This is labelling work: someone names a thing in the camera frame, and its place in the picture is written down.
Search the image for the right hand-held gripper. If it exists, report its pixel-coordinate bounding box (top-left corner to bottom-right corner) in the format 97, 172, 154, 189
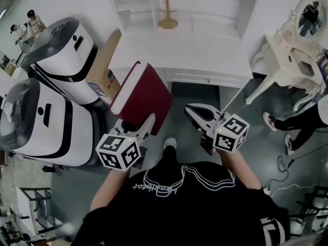
184, 102, 250, 156

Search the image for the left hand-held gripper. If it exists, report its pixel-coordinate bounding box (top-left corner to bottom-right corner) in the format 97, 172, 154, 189
95, 113, 157, 172

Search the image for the red hardcover book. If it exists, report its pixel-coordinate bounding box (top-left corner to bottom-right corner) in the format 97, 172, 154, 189
109, 60, 174, 136

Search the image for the person's right forearm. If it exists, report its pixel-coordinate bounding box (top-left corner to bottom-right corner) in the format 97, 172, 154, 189
217, 149, 263, 192

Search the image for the person's left forearm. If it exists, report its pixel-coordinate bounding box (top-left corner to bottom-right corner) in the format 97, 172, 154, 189
89, 162, 132, 212

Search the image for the white drawer front with knob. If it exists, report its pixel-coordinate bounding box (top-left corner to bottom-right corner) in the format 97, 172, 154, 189
165, 68, 243, 87

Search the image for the white desk with shelves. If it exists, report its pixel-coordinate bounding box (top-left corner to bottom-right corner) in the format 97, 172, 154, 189
105, 0, 261, 112

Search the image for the person's white shoe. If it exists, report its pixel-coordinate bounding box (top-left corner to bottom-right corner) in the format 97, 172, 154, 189
163, 137, 177, 151

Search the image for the person's leg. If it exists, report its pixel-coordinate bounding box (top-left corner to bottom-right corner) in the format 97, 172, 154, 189
153, 145, 180, 169

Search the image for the large cardboard box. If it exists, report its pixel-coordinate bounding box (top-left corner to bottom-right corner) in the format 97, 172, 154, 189
86, 29, 122, 100

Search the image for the person's black printed shirt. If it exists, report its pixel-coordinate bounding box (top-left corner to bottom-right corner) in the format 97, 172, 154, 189
73, 161, 292, 246

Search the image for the white ornate dressing table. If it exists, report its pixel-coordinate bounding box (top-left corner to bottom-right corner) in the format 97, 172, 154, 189
245, 0, 328, 112

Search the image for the wooden mug tree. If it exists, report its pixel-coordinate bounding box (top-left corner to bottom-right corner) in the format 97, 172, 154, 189
155, 0, 179, 30

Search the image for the white and grey appliance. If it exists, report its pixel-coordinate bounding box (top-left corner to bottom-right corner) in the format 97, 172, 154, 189
0, 77, 96, 168
20, 16, 100, 105

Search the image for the white tissue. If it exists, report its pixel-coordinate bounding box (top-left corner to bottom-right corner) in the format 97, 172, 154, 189
1, 95, 14, 123

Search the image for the oval dressing table mirror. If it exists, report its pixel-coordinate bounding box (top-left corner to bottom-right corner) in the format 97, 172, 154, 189
294, 0, 326, 40

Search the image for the white metal rack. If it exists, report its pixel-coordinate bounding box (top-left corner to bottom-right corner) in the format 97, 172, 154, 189
15, 187, 56, 236

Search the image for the black metal rack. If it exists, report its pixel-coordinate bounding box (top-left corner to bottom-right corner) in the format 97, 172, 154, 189
289, 185, 328, 238

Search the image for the small cardboard box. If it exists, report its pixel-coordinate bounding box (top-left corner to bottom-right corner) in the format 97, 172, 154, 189
4, 62, 16, 76

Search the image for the black floor cable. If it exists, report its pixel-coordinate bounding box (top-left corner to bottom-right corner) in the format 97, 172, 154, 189
268, 142, 328, 190

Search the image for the white floor cable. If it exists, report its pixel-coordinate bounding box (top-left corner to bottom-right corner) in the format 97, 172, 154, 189
270, 183, 319, 198

